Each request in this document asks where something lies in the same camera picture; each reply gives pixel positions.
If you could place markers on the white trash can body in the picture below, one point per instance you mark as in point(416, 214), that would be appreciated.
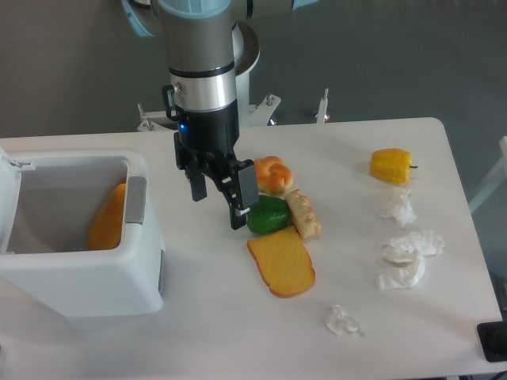
point(47, 255)

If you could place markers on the orange toast slice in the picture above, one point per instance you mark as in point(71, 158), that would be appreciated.
point(283, 262)

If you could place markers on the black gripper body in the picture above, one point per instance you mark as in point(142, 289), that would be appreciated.
point(205, 140)

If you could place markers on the white frame at right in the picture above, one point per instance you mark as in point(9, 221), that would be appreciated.
point(491, 181)

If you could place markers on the beige pastry piece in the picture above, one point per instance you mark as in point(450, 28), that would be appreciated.
point(303, 215)

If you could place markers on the crumpled white tissue middle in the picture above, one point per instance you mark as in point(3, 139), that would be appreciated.
point(414, 245)

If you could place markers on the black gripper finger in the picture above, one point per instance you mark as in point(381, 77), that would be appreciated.
point(196, 179)
point(237, 181)

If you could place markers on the orange bread slice in bin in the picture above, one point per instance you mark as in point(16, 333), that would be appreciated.
point(106, 228)

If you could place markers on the yellow bell pepper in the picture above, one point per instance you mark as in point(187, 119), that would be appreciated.
point(392, 165)

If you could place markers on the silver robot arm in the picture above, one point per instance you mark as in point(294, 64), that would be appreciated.
point(211, 51)

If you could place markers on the black device at edge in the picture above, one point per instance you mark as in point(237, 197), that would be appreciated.
point(492, 336)

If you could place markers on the knotted bread roll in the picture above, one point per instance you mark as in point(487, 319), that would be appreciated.
point(273, 177)

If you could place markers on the small crumpled white tissue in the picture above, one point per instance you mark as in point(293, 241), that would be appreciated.
point(339, 322)

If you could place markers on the white trash can lid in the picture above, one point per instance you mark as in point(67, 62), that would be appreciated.
point(11, 170)

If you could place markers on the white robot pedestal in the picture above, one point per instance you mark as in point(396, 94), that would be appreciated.
point(246, 55)

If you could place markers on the crumpled white tissue top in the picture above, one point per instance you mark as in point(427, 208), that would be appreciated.
point(399, 208)

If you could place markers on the crumpled white tissue lower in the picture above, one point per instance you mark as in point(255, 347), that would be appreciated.
point(401, 277)

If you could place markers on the green bell pepper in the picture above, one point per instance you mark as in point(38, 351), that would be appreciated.
point(270, 214)

